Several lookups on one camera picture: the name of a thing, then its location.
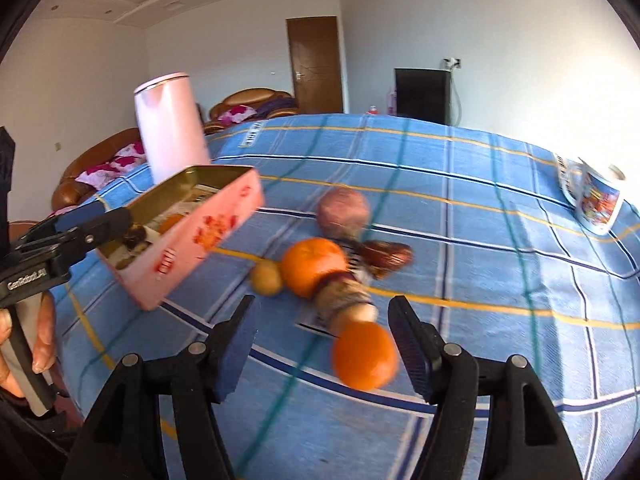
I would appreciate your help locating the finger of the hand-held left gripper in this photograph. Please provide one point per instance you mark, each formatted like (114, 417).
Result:
(92, 232)
(75, 217)

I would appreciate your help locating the printed white mug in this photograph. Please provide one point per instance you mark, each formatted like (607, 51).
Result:
(595, 200)

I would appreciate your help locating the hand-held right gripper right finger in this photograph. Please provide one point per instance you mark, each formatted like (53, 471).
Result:
(416, 357)

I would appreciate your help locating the person's left hand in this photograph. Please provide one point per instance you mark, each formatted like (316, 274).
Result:
(42, 332)

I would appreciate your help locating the dark brown dried fruit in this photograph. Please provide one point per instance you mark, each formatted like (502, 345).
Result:
(134, 239)

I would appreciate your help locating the pink bottle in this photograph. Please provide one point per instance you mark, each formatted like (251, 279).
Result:
(392, 100)

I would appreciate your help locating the white electric kettle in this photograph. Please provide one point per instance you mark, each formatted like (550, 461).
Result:
(170, 125)

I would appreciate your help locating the brown wrapped snack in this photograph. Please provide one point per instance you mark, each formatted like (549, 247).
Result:
(387, 257)

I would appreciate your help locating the brown leather sofa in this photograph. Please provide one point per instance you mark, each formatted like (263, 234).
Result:
(250, 96)
(70, 192)

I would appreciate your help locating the wall socket with plug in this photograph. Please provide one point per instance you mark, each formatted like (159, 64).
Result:
(452, 62)

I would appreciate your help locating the small brown kiwi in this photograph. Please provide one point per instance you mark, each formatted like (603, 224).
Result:
(265, 278)

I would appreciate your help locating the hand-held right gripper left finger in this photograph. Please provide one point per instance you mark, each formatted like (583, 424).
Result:
(234, 357)

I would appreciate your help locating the red apple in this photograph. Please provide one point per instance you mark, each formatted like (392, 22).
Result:
(342, 212)

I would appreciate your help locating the black cabinet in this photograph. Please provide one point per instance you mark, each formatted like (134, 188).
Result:
(422, 95)

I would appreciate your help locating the blue plaid tablecloth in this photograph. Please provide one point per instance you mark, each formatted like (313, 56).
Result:
(475, 270)

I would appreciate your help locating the orange mandarin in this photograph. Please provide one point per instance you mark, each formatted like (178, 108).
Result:
(312, 266)
(365, 356)

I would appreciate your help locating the small orange fruit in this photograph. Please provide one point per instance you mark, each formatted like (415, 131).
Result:
(173, 222)

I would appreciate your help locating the purple cloth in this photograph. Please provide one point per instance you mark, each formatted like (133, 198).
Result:
(280, 107)

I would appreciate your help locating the pink floral cushion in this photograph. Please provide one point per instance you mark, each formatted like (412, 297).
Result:
(240, 114)
(117, 165)

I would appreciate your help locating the beige cylindrical snack packet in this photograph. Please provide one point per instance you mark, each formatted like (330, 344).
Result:
(345, 302)

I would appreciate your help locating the black white striped packet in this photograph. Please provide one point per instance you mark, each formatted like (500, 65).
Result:
(356, 260)

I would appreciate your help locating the pink tin box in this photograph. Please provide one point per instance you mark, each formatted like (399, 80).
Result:
(200, 232)

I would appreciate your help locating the brown wooden door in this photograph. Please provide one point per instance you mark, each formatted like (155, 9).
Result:
(316, 65)

